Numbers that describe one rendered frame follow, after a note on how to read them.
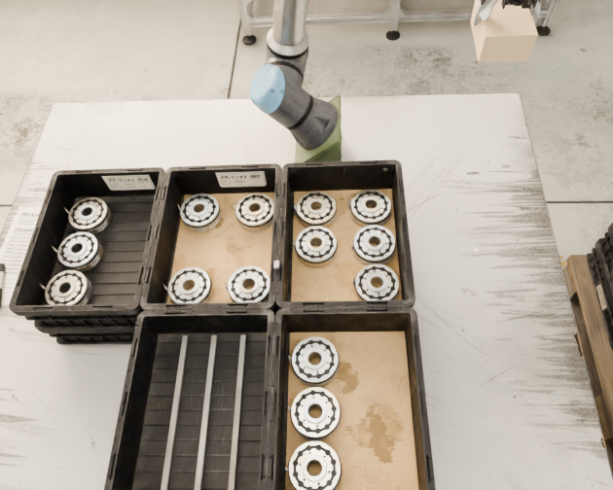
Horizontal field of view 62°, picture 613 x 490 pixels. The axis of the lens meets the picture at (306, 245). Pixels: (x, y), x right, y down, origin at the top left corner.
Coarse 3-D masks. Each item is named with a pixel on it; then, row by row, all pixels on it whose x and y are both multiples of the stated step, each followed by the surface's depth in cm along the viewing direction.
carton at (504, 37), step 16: (480, 0) 127; (496, 16) 124; (512, 16) 123; (528, 16) 123; (480, 32) 125; (496, 32) 121; (512, 32) 120; (528, 32) 120; (480, 48) 125; (496, 48) 123; (512, 48) 123; (528, 48) 123
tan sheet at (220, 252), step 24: (264, 192) 138; (192, 240) 132; (216, 240) 131; (240, 240) 131; (264, 240) 130; (192, 264) 128; (216, 264) 128; (240, 264) 127; (264, 264) 127; (192, 288) 125; (216, 288) 124
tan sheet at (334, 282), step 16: (304, 192) 137; (336, 192) 137; (352, 192) 136; (384, 192) 136; (336, 224) 132; (352, 224) 131; (336, 256) 127; (352, 256) 126; (304, 272) 125; (320, 272) 125; (336, 272) 124; (352, 272) 124; (304, 288) 123; (320, 288) 123; (336, 288) 122; (352, 288) 122; (400, 288) 121
